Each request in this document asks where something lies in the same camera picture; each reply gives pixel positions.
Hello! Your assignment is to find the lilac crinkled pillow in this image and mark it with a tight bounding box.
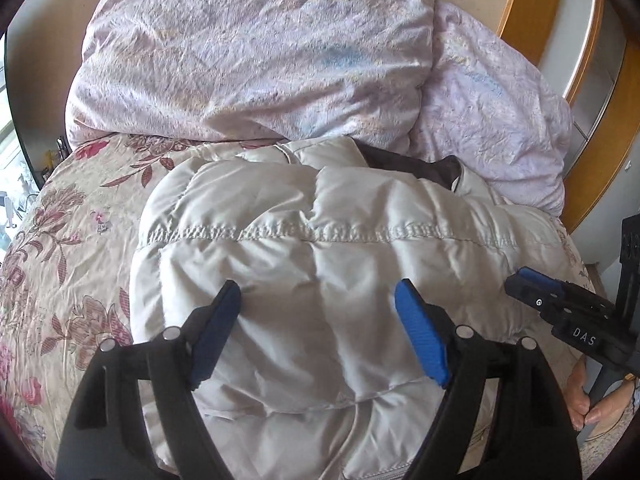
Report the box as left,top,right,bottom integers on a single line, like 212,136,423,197
66,0,442,150

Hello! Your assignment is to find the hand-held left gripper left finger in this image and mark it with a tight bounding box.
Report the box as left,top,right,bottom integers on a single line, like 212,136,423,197
55,280,243,480

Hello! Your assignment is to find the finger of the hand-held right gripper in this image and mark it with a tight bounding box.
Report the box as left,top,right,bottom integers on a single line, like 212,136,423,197
504,267,569,312

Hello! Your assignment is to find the white puffer jacket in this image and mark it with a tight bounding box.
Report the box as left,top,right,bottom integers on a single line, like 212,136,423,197
129,137,576,480

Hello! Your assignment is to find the wooden wall niche frame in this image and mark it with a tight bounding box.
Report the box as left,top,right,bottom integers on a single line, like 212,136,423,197
496,0,640,235

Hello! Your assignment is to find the person's right hand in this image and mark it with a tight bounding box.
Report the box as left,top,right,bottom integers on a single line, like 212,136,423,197
566,357,640,435

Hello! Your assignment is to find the floral bed sheet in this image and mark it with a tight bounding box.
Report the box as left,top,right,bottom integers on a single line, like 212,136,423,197
0,131,598,480

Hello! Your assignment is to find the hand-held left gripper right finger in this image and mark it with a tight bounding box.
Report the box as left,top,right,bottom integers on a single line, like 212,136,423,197
394,279,583,480

